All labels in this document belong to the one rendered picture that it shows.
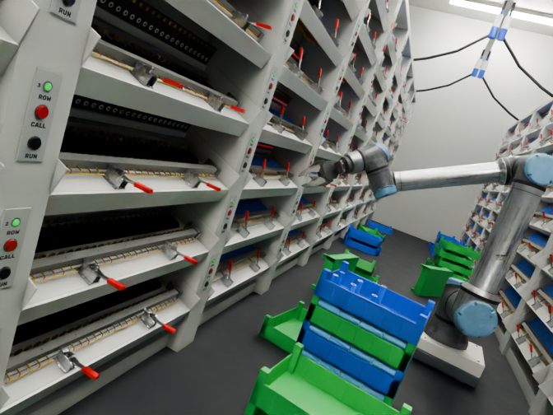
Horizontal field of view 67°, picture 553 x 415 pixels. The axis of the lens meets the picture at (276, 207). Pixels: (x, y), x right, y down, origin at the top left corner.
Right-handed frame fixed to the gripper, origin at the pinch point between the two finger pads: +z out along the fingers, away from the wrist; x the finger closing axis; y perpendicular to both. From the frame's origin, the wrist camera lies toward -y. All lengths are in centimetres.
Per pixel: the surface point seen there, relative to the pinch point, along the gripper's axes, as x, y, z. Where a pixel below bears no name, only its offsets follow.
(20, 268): 1, -83, 74
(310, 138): 15.9, 19.0, -15.5
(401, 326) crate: -45, -52, 5
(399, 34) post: 76, 112, -141
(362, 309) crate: -39, -46, 12
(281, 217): -12.3, 29.9, 5.9
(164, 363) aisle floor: -37, -26, 66
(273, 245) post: -23.2, 33.5, 12.7
